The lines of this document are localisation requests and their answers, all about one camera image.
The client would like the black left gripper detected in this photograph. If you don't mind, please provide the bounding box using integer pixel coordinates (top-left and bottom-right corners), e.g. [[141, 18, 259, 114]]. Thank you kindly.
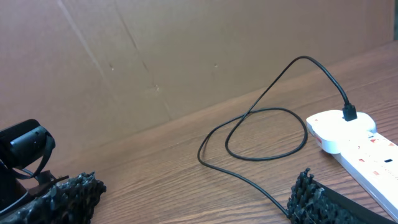
[[1, 162, 69, 216]]

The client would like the white charger adapter plug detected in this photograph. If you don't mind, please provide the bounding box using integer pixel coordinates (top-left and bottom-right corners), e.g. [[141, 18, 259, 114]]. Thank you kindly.
[[306, 110, 377, 154]]

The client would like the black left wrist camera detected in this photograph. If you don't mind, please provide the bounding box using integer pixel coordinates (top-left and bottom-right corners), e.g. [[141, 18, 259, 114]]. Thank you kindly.
[[1, 119, 56, 179]]

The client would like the black USB charging cable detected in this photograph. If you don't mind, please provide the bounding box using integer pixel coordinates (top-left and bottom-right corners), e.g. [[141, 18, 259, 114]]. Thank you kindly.
[[197, 55, 358, 217]]

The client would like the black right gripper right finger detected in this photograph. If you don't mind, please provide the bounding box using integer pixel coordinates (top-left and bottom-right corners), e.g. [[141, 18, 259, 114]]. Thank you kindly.
[[287, 168, 395, 224]]

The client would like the white power strip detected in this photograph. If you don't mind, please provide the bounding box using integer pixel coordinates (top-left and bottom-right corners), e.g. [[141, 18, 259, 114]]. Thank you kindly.
[[334, 132, 397, 220]]

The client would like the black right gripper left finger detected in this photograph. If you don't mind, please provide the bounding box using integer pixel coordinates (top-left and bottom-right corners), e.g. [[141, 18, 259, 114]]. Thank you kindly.
[[1, 172, 106, 224]]

